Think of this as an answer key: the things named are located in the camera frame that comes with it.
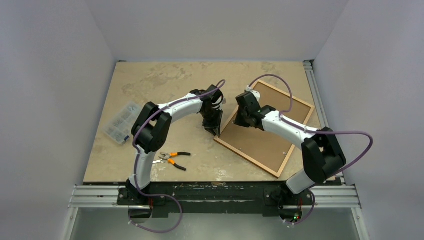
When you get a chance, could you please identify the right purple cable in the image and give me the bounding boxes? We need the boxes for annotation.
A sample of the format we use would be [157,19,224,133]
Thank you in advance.
[247,73,375,227]

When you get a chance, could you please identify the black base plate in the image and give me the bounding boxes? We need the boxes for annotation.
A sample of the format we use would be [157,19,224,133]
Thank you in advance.
[117,181,314,223]

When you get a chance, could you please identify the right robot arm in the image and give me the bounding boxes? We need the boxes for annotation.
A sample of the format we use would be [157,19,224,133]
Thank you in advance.
[234,90,347,204]

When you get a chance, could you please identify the small silver wrench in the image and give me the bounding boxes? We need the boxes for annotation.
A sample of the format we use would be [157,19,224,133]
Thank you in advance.
[153,159,166,164]

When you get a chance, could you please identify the purple cable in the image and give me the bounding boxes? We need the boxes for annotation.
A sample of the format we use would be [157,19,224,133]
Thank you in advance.
[127,79,227,235]
[247,73,375,227]

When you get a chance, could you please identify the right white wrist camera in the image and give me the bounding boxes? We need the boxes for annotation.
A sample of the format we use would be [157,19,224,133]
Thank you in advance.
[245,85,261,102]

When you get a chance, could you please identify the clear plastic organizer box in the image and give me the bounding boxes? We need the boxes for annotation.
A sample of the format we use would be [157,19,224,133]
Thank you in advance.
[102,101,142,145]

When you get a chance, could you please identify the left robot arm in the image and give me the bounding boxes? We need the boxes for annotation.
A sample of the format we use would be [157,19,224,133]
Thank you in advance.
[127,85,225,205]

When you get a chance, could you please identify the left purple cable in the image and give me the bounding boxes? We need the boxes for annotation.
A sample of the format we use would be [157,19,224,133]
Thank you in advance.
[127,79,227,235]

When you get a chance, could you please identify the orange black pliers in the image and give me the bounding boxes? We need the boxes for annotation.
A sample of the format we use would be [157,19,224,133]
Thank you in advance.
[158,151,192,172]

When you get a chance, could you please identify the wooden picture frame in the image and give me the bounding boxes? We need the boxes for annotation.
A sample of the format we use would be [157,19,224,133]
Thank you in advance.
[214,80,315,178]

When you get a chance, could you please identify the aluminium rail frame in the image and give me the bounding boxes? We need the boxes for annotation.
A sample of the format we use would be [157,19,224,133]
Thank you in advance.
[61,61,369,240]

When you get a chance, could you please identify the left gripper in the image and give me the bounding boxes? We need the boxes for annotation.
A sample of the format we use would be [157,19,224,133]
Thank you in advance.
[200,107,223,137]

